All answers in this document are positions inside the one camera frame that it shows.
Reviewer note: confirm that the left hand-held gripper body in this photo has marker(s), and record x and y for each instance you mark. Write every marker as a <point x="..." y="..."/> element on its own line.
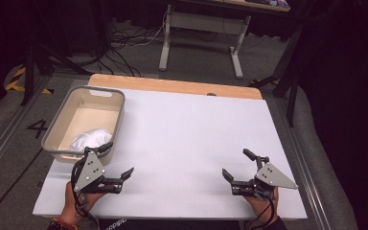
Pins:
<point x="87" y="172"/>

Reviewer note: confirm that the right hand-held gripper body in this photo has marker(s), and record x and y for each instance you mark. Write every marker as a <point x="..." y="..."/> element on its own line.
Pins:
<point x="273" y="177"/>

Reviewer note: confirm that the white shorts with black waistband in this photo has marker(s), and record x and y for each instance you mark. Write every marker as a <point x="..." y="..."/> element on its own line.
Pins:
<point x="91" y="139"/>

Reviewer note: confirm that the beige plastic bin grey rim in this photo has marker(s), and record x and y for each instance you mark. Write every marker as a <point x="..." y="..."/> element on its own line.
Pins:
<point x="89" y="118"/>

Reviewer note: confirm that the person's right hand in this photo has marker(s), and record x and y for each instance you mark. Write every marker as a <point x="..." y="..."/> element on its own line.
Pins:
<point x="265" y="209"/>

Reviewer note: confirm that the person's left hand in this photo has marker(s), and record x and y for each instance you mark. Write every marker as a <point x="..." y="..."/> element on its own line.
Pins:
<point x="70" y="207"/>

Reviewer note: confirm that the white table cover board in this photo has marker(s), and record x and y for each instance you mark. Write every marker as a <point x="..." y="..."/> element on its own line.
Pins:
<point x="188" y="134"/>

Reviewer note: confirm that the person's black printed clothing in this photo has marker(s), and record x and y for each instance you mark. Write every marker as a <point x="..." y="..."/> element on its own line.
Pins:
<point x="172" y="225"/>

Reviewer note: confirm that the small dark table knob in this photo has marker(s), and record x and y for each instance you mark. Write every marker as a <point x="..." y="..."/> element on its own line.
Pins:
<point x="211" y="94"/>

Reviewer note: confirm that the black metal tripod stand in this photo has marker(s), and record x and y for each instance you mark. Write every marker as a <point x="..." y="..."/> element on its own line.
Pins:
<point x="29" y="70"/>

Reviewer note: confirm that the yellow black hazard tape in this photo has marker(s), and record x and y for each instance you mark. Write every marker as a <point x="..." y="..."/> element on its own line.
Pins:
<point x="12" y="84"/>

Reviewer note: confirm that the aluminium floor rail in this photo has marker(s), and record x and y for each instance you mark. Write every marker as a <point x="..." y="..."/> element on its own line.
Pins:
<point x="0" y="150"/>
<point x="306" y="179"/>

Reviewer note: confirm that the wooden desk with white frame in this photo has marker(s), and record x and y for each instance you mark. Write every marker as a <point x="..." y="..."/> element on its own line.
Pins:
<point x="201" y="23"/>

